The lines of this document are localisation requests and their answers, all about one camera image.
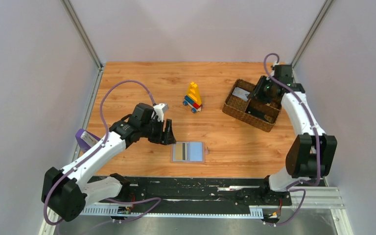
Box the beige card with stripe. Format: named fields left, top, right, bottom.
left=172, top=142, right=188, bottom=162

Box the pink card holder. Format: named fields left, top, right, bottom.
left=170, top=141, right=210, bottom=163

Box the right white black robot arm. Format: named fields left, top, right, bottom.
left=247, top=63, right=337, bottom=196

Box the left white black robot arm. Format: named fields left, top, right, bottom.
left=42, top=103, right=176, bottom=222

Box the black card in basket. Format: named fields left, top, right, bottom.
left=246, top=107, right=267, bottom=121

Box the white card in basket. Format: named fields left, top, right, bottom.
left=232, top=87, right=250, bottom=101

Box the purple box with card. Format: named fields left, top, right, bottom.
left=75, top=129, right=100, bottom=153

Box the woven brown divided basket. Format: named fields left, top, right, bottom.
left=222, top=79, right=282, bottom=132

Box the colourful toy block car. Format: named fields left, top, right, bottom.
left=183, top=82, right=203, bottom=114

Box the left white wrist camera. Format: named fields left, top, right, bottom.
left=152, top=103, right=169, bottom=122

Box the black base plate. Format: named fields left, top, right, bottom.
left=87, top=176, right=292, bottom=215

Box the slotted aluminium rail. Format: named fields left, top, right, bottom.
left=81, top=206, right=264, bottom=218

